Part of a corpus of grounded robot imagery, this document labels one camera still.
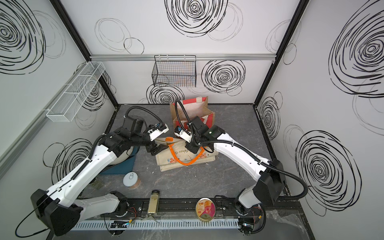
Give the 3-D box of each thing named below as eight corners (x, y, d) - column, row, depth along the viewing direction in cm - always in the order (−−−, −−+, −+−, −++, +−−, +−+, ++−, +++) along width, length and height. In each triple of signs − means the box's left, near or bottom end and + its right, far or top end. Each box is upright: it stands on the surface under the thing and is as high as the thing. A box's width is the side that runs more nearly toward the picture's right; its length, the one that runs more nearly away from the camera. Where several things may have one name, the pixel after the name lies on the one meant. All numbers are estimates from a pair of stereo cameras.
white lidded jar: (125, 188, 82) (120, 184, 77) (128, 175, 86) (124, 171, 81) (138, 188, 82) (134, 184, 77) (141, 175, 86) (137, 171, 81)
